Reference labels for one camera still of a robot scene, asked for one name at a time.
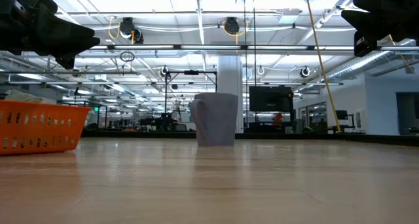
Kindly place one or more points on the large black monitor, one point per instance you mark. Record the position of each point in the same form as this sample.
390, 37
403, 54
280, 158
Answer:
271, 99

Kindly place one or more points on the green white sweetener packet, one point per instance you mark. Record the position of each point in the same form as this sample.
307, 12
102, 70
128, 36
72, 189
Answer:
23, 96

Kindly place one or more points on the dark office desk equipment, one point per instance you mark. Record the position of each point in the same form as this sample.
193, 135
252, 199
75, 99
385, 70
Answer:
154, 123

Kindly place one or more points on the small black ceiling reel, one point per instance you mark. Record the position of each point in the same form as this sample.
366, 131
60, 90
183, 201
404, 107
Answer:
164, 70
305, 71

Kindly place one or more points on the dark doorway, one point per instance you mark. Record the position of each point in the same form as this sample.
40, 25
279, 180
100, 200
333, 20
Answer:
407, 99

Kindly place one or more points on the silver ventilation duct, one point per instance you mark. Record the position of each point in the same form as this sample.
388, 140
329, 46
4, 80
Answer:
360, 65

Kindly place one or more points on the small black monitor on stand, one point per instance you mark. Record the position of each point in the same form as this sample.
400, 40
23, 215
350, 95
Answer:
342, 114

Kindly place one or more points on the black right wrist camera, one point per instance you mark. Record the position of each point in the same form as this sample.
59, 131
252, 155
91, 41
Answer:
364, 45

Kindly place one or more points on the white building column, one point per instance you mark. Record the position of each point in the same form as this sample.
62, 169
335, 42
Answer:
229, 73

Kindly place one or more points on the long horizontal light bar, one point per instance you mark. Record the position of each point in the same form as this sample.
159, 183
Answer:
147, 47

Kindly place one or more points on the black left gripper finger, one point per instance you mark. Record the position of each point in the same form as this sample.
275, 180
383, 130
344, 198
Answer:
65, 37
68, 61

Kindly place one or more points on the orange plastic basket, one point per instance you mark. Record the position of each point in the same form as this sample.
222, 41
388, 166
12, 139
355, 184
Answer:
39, 129

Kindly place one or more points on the thin ceiling light strip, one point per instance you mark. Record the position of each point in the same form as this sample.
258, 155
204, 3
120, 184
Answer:
307, 83

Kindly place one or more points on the black metal frame rig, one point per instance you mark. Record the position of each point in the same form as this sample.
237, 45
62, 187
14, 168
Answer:
166, 93

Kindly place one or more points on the small red object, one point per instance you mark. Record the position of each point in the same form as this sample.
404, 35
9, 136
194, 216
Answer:
278, 118

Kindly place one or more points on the lilac ceramic mug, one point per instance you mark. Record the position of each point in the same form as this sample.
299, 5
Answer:
217, 119

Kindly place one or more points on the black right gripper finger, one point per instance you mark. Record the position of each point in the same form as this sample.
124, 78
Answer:
373, 1
366, 19

